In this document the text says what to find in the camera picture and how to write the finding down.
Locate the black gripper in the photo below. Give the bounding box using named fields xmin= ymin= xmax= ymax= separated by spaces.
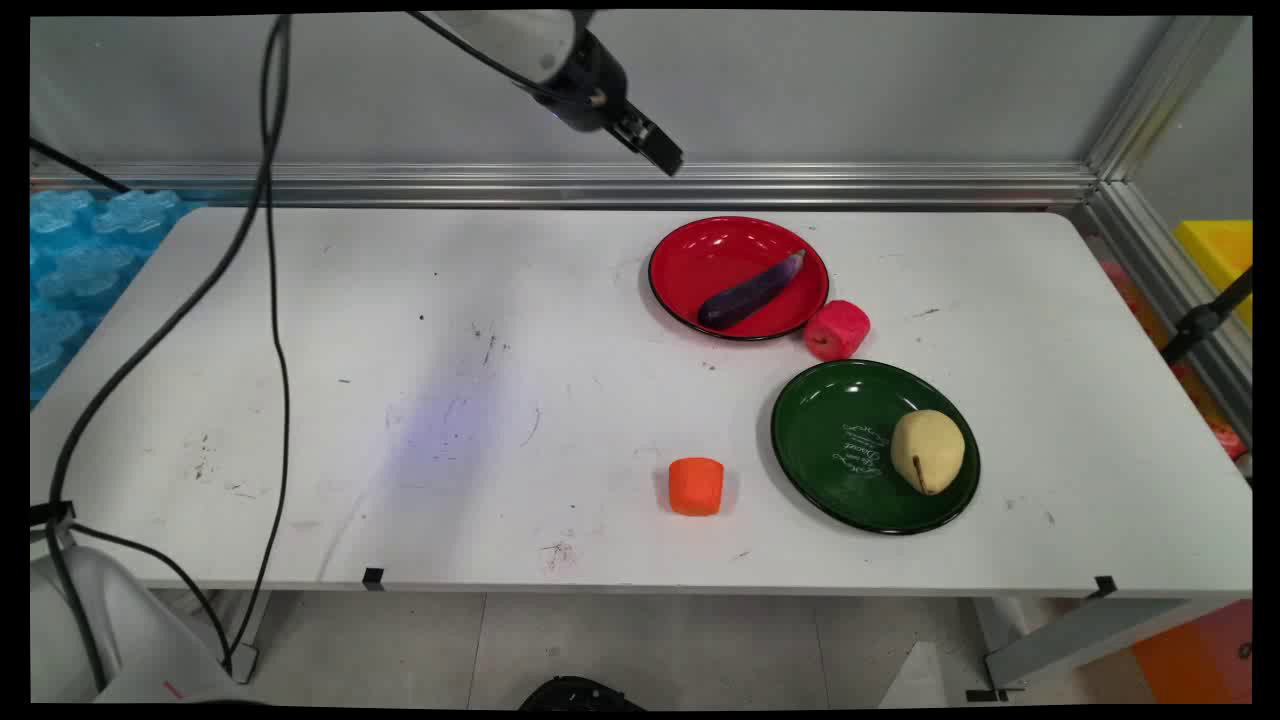
xmin=538 ymin=30 xmax=686 ymax=179

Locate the purple toy eggplant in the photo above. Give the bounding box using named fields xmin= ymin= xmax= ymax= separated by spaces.
xmin=697 ymin=249 xmax=807 ymax=331

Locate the red plate with black rim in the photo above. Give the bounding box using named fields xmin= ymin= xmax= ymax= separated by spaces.
xmin=647 ymin=215 xmax=831 ymax=343

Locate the red toy apple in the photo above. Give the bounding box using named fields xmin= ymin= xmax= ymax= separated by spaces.
xmin=803 ymin=299 xmax=872 ymax=362

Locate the orange toy carrot chunk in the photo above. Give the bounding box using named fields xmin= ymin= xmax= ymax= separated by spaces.
xmin=667 ymin=457 xmax=726 ymax=518

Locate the green plate with white print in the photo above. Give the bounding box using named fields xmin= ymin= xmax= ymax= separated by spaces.
xmin=770 ymin=359 xmax=982 ymax=536

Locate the yellow toy pear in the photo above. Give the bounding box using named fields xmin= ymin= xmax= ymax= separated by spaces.
xmin=890 ymin=409 xmax=967 ymax=497

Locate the black round object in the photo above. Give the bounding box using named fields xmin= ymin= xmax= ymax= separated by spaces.
xmin=518 ymin=676 xmax=646 ymax=711

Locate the yellow plastic bin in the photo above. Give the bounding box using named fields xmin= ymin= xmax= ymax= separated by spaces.
xmin=1172 ymin=219 xmax=1253 ymax=331

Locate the blue foam mat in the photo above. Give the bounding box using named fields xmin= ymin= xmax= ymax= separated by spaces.
xmin=30 ymin=188 xmax=201 ymax=406

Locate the grey table leg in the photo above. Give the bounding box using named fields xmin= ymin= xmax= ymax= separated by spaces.
xmin=965 ymin=597 xmax=1216 ymax=701

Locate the orange box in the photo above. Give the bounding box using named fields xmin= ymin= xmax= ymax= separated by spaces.
xmin=1130 ymin=600 xmax=1253 ymax=705

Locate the horizontal aluminium frame rail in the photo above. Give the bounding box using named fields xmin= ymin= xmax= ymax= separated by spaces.
xmin=30 ymin=160 xmax=1101 ymax=211

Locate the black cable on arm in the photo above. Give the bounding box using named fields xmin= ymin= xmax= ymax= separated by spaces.
xmin=404 ymin=10 xmax=561 ymax=105

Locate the thin black cable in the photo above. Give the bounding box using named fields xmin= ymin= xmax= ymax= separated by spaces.
xmin=222 ymin=60 xmax=293 ymax=679

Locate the slanted aluminium frame post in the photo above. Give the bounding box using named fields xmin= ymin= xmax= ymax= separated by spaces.
xmin=1075 ymin=15 xmax=1253 ymax=441

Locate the thick black cable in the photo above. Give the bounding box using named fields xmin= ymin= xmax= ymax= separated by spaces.
xmin=30 ymin=12 xmax=293 ymax=691

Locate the black cable by rail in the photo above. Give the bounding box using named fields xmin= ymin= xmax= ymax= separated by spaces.
xmin=30 ymin=138 xmax=133 ymax=195

